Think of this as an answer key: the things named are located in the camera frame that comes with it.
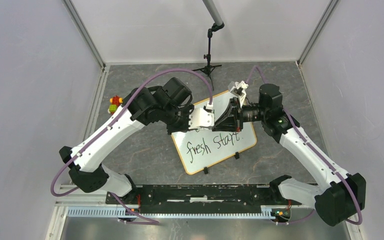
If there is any grey camera boom pole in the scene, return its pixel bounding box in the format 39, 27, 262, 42
202, 0, 224, 26

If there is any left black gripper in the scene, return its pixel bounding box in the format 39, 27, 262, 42
161, 103, 199, 136

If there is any black tripod camera stand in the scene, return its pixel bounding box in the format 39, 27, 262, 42
193, 22, 225, 90

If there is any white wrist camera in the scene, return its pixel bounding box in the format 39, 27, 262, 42
227, 81, 249, 108
188, 103, 215, 130

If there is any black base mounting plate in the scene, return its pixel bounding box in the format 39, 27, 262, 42
105, 183, 303, 215

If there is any yellow framed whiteboard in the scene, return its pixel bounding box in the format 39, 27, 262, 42
170, 90, 258, 176

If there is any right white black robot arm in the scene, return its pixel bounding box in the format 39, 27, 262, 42
212, 81, 367, 227

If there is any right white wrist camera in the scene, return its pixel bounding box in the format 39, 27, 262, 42
227, 81, 249, 108

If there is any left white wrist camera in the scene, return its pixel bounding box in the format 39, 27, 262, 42
188, 103, 215, 130

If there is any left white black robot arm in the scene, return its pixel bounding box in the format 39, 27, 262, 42
59, 77, 194, 204

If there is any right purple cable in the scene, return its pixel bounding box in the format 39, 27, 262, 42
244, 64, 364, 226

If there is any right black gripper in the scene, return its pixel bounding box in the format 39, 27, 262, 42
212, 97, 268, 133

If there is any purple cable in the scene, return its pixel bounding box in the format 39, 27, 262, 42
244, 64, 364, 226
50, 68, 214, 226

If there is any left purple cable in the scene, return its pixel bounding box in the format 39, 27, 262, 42
50, 68, 214, 226

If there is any colourful toy block car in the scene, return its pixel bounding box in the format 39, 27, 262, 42
107, 95, 123, 115

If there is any slotted aluminium cable rail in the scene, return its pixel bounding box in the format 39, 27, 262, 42
67, 206, 291, 220

